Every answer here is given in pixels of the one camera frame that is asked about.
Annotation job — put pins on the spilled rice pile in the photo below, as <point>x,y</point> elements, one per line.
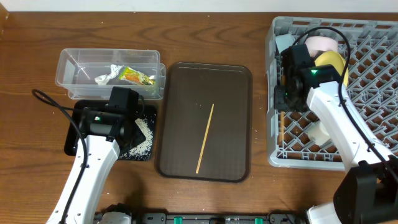
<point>143,151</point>

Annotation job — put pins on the white tissue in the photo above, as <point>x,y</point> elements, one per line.
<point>104,79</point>

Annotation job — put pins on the yellow plate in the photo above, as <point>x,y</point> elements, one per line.
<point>331,58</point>

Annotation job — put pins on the dark brown serving tray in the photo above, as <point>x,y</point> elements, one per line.
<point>191,89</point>

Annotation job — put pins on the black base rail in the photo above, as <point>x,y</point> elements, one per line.
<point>121,213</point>

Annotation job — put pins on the green snack wrapper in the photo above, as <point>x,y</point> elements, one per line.
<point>136,77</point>

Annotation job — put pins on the black waste tray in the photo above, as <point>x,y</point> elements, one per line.
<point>70,146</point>

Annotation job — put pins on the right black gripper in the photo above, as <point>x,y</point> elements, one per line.
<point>280,102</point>

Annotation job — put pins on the white bowl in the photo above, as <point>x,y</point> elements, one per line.
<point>317,44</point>

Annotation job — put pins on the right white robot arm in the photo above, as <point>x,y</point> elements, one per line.
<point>368,193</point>

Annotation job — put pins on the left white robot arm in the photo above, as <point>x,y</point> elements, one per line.
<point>80,196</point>

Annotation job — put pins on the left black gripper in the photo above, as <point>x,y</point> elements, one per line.
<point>137,137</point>

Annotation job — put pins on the clear plastic bin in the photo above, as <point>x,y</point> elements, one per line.
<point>78,68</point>

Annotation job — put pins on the white cup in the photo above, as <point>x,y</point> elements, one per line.
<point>318,134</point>

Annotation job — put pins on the light blue bowl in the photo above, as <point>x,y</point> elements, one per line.
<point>284,41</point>

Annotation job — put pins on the grey dishwasher rack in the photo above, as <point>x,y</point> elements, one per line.
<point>372,87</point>

